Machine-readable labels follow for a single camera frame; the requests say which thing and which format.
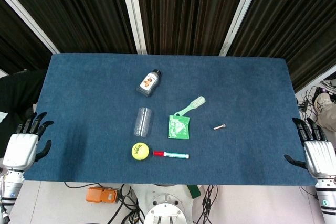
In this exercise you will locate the yellow tennis ball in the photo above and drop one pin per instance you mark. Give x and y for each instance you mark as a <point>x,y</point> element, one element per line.
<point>140,151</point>

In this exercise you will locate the dark seasoning bottle with label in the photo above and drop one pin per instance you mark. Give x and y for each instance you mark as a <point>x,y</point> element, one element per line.
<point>148,83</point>

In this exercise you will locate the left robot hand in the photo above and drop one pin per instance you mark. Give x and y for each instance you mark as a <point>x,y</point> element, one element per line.
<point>22,148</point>

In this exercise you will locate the green clamp piece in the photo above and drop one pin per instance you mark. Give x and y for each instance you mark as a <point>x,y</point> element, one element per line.
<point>194,191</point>

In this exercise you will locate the green sachet packet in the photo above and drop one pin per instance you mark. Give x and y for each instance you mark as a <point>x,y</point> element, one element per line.
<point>178,127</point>

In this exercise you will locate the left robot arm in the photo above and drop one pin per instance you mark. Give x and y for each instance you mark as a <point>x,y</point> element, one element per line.
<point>9,190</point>

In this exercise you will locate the green toothbrush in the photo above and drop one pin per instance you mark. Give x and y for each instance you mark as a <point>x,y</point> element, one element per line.
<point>193,105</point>

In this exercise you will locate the white aluminium frame post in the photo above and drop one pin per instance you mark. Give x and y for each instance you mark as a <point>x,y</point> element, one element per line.
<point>239,14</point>
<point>27,16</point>
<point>133,11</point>

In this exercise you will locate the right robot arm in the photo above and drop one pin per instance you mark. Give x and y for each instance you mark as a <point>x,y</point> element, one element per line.
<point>326,200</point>

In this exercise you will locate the black cloth bundle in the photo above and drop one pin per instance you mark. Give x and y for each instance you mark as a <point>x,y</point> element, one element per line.
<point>18,98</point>

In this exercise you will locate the red capped whiteboard marker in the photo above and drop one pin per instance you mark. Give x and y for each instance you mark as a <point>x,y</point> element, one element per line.
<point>170,154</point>

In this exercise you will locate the small metal bolt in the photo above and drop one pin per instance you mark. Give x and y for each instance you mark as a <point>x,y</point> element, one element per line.
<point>219,127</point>

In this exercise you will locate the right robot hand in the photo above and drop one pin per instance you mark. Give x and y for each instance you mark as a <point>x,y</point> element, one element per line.
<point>317,155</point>

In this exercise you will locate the clear plastic cup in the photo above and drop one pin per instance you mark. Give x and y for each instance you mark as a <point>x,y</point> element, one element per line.
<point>143,122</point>

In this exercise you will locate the orange power box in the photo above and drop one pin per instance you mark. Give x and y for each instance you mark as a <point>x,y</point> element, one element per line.
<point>103,195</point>

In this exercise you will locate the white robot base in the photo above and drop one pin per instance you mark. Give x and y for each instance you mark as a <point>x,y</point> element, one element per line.
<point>166,208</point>

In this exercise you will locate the white sneaker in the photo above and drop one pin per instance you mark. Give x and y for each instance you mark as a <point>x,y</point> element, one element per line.
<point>321,102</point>

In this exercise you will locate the blue felt table mat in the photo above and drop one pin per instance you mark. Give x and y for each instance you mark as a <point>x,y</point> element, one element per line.
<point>168,119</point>

